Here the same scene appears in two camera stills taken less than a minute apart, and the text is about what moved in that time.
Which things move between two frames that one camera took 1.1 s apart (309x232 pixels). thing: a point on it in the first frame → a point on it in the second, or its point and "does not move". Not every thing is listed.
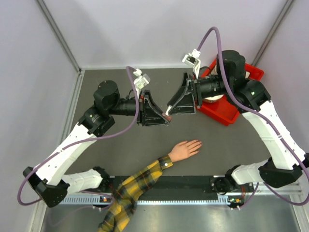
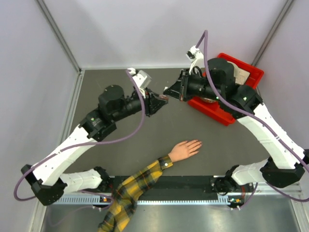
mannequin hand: (184, 150) does not move
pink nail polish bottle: (168, 117) → (164, 97)
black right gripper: (185, 106) → (179, 90)
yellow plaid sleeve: (122, 209) does not move
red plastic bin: (224, 111) does not move
